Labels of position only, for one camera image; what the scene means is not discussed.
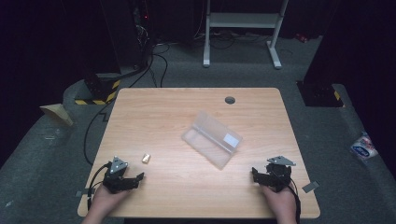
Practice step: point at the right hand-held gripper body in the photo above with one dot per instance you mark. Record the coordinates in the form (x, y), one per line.
(278, 174)

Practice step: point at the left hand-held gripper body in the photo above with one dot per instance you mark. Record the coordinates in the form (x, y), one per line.
(116, 177)

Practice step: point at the small gold metal piece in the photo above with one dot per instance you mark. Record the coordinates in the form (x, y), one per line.
(145, 158)

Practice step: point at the clear plastic hinged box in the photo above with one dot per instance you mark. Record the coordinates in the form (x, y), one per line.
(211, 140)

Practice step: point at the person's left hand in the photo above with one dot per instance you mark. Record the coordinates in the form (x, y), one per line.
(104, 202)

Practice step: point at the person's right hand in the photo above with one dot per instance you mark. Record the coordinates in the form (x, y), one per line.
(280, 205)

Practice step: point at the grey tape strip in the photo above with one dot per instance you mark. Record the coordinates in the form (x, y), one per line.
(310, 186)
(81, 193)

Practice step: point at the black yellow striped stand base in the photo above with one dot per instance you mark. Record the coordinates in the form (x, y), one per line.
(99, 93)

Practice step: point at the beige cardboard wedge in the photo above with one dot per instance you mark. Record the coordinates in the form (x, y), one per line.
(59, 112)

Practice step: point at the white blue plastic packet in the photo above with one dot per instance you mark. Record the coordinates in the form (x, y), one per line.
(363, 147)

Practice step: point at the small red object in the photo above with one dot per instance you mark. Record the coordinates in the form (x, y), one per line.
(301, 37)

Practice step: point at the dark computer tower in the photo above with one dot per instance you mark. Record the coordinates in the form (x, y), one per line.
(124, 31)

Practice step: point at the white metal stand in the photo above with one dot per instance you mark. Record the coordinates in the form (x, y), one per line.
(243, 20)

